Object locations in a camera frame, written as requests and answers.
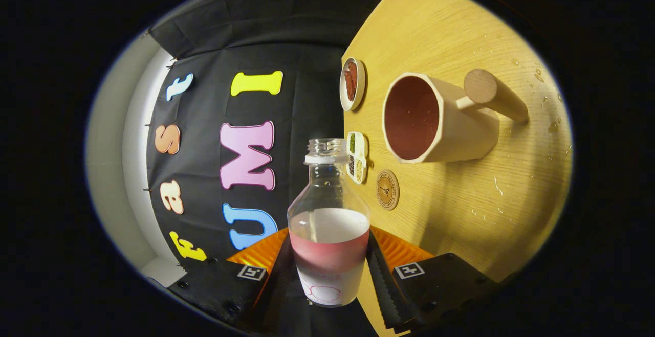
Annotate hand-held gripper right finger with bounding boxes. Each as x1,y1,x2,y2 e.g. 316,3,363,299
358,224,507,335

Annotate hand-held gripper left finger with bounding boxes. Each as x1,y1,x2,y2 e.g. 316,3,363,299
166,227,313,335

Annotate clear juice bottle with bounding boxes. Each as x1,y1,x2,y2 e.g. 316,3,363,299
287,139,371,308

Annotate round cork coaster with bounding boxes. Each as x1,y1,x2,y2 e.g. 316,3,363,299
376,169,400,211

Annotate cream cup with wooden handle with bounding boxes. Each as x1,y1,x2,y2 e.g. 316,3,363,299
382,69,529,164

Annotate white divided grain dish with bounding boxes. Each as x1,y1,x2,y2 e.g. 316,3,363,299
346,131,369,185

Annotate white round plate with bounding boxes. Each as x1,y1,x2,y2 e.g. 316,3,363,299
340,57,366,112

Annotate black backdrop cloth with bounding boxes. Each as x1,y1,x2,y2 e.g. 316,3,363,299
146,0,410,276

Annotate wooden table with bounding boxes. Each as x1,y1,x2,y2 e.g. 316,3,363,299
342,0,573,335

